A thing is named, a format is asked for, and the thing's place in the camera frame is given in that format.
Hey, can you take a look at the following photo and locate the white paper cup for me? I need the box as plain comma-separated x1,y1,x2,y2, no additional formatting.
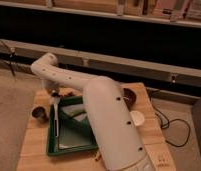
130,111,145,127

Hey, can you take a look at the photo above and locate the small metal cup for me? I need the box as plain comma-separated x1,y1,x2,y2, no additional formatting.
32,106,48,123

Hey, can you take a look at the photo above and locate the black cable on left wall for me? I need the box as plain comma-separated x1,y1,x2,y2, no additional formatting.
0,34,67,89

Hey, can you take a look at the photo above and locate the green plastic tray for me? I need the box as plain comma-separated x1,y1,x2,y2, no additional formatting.
46,96,98,156

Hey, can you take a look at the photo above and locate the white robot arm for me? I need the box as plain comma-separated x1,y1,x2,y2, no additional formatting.
31,53,156,171

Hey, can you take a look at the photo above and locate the dark brown scrubber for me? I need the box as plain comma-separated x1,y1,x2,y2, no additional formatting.
59,91,75,98

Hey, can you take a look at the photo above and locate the yellow small item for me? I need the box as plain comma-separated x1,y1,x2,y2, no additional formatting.
95,151,101,162

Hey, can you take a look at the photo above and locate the black cable on floor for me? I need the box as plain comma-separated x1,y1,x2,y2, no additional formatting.
150,99,192,148

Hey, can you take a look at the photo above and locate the white folded cloth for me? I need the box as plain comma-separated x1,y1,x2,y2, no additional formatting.
62,104,86,121

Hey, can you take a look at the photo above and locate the dark maroon bowl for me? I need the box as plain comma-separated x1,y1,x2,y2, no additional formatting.
123,88,137,109

